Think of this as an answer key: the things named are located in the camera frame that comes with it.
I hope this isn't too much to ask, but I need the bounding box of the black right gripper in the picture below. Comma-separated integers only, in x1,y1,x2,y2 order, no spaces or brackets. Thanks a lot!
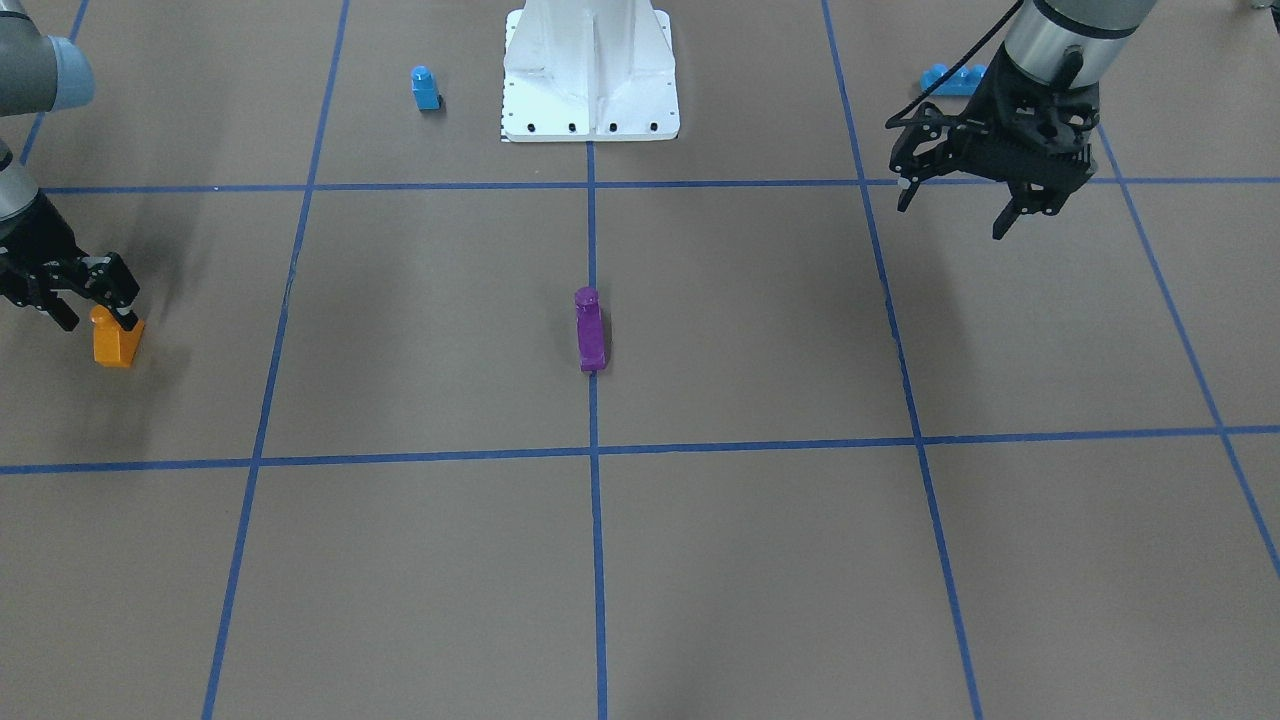
1,192,140,332

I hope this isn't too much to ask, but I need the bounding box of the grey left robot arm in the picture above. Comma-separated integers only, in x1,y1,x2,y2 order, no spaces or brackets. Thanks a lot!
884,1,1153,240

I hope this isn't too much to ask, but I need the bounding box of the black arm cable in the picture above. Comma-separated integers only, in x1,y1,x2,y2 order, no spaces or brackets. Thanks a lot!
884,0,1030,131

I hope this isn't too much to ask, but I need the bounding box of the small blue block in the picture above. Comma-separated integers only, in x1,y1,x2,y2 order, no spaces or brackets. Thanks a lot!
410,65,443,111

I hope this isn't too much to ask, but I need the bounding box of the flat blue block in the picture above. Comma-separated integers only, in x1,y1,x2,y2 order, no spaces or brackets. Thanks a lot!
919,63,988,97

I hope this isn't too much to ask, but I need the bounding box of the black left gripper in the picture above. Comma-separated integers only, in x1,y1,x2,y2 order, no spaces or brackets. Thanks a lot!
886,47,1100,241

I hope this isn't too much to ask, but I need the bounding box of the purple trapezoid block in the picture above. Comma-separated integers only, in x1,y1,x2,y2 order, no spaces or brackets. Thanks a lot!
573,286,608,373

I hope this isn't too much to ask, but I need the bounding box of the brown paper table mat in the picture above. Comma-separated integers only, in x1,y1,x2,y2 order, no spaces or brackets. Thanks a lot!
3,1,1279,719

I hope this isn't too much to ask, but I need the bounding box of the white metal base plate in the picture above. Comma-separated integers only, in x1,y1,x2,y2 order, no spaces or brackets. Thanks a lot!
500,1,681,143

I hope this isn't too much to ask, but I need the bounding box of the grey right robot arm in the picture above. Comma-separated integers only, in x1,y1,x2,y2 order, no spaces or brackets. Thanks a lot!
1,1,141,331

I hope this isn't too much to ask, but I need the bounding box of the orange trapezoid block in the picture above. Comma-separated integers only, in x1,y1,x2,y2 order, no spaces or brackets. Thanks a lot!
90,306,145,368

